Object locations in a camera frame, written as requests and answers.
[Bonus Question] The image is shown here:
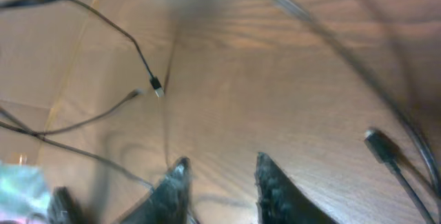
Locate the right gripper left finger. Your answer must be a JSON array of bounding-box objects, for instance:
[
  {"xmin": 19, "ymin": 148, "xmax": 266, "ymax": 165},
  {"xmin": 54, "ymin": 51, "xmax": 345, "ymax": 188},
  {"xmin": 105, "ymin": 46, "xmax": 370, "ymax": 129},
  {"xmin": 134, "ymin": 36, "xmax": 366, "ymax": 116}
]
[{"xmin": 119, "ymin": 156, "xmax": 191, "ymax": 224}]

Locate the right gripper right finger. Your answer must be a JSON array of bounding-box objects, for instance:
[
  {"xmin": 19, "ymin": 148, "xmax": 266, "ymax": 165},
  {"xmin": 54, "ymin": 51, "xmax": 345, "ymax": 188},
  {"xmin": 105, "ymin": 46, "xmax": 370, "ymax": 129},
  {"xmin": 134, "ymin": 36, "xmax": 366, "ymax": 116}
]
[{"xmin": 255, "ymin": 152, "xmax": 336, "ymax": 224}]

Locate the cardboard box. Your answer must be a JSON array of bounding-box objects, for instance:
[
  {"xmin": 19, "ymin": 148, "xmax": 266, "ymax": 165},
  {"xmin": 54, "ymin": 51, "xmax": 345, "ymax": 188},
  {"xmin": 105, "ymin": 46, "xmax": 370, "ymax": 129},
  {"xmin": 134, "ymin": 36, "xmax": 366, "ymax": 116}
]
[{"xmin": 0, "ymin": 0, "xmax": 180, "ymax": 166}]

